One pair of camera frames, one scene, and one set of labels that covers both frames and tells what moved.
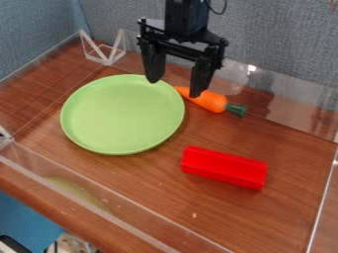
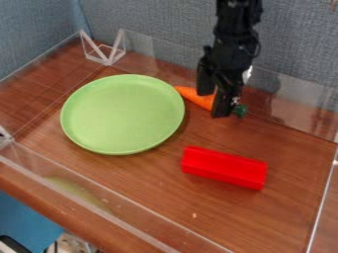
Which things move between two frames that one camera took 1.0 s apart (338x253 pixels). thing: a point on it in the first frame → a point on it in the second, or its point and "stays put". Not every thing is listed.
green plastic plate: x=121 y=115 stays put
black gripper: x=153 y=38 → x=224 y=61
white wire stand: x=102 y=53 stays put
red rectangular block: x=225 y=167 stays put
